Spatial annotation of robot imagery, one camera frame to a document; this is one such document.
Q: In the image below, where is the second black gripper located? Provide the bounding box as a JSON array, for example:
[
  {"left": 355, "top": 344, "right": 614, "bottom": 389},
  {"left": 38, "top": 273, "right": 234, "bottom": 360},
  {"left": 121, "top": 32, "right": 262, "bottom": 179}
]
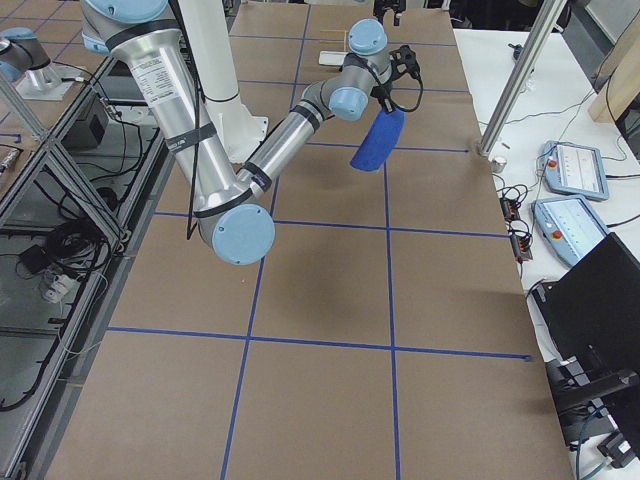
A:
[{"left": 374, "top": 0, "right": 405, "bottom": 26}]

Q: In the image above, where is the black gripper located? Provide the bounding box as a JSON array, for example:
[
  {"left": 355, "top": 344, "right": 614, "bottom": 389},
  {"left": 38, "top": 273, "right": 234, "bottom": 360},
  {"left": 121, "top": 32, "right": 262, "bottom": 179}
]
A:
[{"left": 378, "top": 45, "right": 419, "bottom": 114}]

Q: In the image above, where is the blue towel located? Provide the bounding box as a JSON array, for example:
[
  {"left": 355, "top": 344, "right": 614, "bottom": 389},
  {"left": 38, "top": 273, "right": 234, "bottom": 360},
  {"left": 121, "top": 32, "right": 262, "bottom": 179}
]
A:
[{"left": 350, "top": 109, "right": 405, "bottom": 172}]

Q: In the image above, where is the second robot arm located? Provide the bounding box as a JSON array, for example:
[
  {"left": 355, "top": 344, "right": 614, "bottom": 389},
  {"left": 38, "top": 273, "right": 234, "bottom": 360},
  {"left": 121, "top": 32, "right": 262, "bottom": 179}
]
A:
[{"left": 1, "top": 27, "right": 73, "bottom": 101}]

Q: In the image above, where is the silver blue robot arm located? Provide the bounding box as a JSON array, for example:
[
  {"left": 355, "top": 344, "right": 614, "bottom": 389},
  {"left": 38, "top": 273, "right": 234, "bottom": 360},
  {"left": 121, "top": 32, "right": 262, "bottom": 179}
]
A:
[{"left": 81, "top": 1, "right": 420, "bottom": 265}]

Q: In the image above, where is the white towel rack with wooden bars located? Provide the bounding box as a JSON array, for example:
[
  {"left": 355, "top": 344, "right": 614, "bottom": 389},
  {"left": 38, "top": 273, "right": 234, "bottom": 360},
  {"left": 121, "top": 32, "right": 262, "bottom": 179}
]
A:
[{"left": 318, "top": 29, "right": 348, "bottom": 68}]

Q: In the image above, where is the small metal cup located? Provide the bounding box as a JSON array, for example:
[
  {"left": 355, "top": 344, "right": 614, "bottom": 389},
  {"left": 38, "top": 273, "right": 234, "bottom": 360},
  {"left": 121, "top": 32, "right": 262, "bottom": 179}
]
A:
[{"left": 491, "top": 156, "right": 508, "bottom": 174}]

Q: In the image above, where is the far teach pendant tablet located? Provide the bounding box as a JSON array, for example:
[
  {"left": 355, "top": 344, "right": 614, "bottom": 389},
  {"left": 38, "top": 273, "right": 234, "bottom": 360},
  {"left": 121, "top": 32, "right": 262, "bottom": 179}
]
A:
[{"left": 539, "top": 140, "right": 609, "bottom": 201}]

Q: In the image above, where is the teach pendant tablet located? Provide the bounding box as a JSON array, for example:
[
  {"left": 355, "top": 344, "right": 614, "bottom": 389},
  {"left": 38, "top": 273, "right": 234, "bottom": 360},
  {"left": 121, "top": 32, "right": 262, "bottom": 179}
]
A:
[
  {"left": 532, "top": 194, "right": 610, "bottom": 267},
  {"left": 539, "top": 140, "right": 609, "bottom": 201}
]

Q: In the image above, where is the near teach pendant tablet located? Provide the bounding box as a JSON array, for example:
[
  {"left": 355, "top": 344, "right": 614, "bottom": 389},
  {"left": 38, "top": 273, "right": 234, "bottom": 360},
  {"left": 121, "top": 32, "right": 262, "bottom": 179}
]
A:
[{"left": 532, "top": 194, "right": 610, "bottom": 267}]

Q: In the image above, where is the black monitor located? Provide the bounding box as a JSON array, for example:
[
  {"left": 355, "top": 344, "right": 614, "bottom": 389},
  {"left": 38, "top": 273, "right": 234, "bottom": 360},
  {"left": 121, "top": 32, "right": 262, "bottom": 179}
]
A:
[{"left": 533, "top": 233, "right": 639, "bottom": 373}]

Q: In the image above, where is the aluminium frame post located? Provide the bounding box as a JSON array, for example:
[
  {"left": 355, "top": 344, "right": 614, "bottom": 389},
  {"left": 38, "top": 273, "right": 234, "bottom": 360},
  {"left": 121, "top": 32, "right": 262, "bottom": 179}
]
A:
[{"left": 477, "top": 0, "right": 567, "bottom": 158}]

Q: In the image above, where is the black cable connector block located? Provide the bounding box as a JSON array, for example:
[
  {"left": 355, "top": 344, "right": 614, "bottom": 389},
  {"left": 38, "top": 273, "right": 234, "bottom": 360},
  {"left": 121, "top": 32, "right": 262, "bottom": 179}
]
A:
[{"left": 496, "top": 184, "right": 533, "bottom": 264}]

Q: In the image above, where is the aluminium side frame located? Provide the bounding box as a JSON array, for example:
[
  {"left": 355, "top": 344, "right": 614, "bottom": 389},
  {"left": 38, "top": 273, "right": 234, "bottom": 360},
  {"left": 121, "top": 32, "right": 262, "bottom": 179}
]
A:
[{"left": 1, "top": 60, "right": 167, "bottom": 479}]

